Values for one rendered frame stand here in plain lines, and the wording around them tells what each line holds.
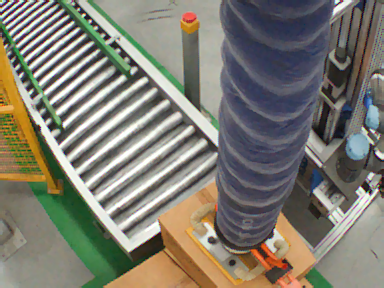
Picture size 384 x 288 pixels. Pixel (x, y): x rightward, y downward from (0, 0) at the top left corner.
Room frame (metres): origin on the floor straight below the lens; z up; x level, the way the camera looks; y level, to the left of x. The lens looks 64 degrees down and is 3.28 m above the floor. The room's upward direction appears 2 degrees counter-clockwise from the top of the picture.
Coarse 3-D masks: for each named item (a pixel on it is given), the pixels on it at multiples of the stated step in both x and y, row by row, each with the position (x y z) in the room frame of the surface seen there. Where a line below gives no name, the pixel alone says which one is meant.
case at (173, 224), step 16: (208, 192) 0.95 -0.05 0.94; (176, 208) 0.89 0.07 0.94; (192, 208) 0.89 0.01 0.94; (160, 224) 0.84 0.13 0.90; (176, 224) 0.82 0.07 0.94; (288, 224) 0.77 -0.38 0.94; (176, 240) 0.75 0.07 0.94; (192, 240) 0.75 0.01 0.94; (176, 256) 0.77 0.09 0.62; (192, 256) 0.67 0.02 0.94; (288, 256) 0.62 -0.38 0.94; (304, 256) 0.60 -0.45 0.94; (192, 272) 0.66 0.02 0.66; (208, 272) 0.59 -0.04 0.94; (304, 272) 0.54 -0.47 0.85
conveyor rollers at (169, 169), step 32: (32, 0) 2.59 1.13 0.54; (0, 32) 2.32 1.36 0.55; (32, 32) 2.23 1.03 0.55; (64, 32) 2.17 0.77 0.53; (32, 64) 1.94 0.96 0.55; (64, 64) 1.89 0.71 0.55; (96, 64) 1.85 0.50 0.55; (32, 96) 1.72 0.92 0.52; (64, 96) 1.68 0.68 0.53; (96, 96) 1.64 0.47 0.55; (128, 96) 1.63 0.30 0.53; (64, 128) 1.47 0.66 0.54; (128, 128) 1.44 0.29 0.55; (160, 128) 1.43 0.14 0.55; (192, 128) 1.43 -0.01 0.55; (96, 160) 1.29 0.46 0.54; (128, 160) 1.29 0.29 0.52; (128, 224) 0.96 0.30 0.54
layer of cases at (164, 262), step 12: (168, 252) 0.81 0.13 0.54; (144, 264) 0.74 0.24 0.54; (156, 264) 0.74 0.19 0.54; (168, 264) 0.74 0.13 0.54; (180, 264) 0.74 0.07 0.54; (132, 276) 0.66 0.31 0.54; (144, 276) 0.67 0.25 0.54; (156, 276) 0.67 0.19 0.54; (168, 276) 0.67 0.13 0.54; (180, 276) 0.67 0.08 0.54
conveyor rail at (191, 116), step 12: (84, 0) 2.40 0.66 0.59; (84, 12) 2.30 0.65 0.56; (96, 12) 2.25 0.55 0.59; (96, 24) 2.17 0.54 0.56; (108, 24) 2.12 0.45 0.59; (108, 36) 2.04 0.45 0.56; (120, 36) 2.00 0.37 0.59; (120, 48) 1.93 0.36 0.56; (132, 48) 1.90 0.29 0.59; (132, 60) 1.83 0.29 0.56; (144, 60) 1.80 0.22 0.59; (144, 72) 1.74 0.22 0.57; (156, 72) 1.72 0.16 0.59; (156, 84) 1.66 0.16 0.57; (168, 84) 1.64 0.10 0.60; (168, 96) 1.59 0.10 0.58; (180, 96) 1.57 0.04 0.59; (180, 108) 1.51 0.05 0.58; (192, 108) 1.50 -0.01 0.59; (192, 120) 1.45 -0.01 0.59; (204, 120) 1.44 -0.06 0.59; (204, 132) 1.38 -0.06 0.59; (216, 132) 1.38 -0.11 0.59; (216, 144) 1.32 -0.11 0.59
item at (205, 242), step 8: (208, 224) 0.81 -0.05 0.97; (192, 232) 0.77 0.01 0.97; (208, 232) 0.77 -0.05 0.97; (200, 240) 0.73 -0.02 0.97; (208, 240) 0.73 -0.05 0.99; (216, 240) 0.73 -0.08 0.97; (200, 248) 0.70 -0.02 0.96; (208, 248) 0.70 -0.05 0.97; (208, 256) 0.66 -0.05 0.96; (216, 256) 0.66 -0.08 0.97; (232, 256) 0.65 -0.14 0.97; (240, 256) 0.65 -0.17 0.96; (216, 264) 0.62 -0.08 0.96; (224, 264) 0.62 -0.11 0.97; (232, 264) 0.61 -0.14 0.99; (240, 264) 0.61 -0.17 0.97; (248, 264) 0.61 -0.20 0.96; (224, 272) 0.58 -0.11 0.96; (232, 272) 0.57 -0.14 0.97; (232, 280) 0.53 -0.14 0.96; (240, 280) 0.53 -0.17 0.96
